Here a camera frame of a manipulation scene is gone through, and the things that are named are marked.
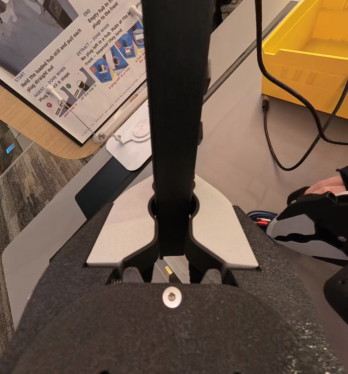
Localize person's right hand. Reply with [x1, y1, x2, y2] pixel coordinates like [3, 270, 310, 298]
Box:
[304, 177, 346, 195]

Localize printed instruction sheet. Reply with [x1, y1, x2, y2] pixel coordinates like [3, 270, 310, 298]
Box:
[0, 0, 148, 144]

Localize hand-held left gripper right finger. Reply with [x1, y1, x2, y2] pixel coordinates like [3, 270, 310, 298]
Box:
[189, 174, 260, 269]

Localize dark desk cable cover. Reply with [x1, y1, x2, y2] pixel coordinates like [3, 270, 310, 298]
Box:
[75, 171, 155, 220]

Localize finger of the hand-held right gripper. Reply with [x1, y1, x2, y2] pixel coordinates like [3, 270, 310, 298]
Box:
[275, 234, 348, 262]
[266, 213, 319, 238]

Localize black usb hub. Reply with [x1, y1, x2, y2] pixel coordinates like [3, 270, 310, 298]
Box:
[141, 0, 212, 260]

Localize yellow plastic bin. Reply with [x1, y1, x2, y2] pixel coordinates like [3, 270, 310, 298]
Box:
[262, 0, 348, 123]

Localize instruction sheet on stand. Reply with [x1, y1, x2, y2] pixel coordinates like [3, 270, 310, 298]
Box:
[0, 69, 148, 160]

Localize white stand base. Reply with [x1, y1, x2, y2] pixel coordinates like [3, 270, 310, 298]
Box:
[105, 99, 154, 171]

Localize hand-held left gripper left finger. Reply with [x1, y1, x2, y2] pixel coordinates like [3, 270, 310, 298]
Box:
[86, 177, 160, 268]

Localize blue braided multi-plug cable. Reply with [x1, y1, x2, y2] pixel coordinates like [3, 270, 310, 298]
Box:
[247, 210, 280, 242]

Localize black cable with copper plugs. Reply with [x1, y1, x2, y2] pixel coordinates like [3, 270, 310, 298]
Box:
[261, 50, 348, 171]

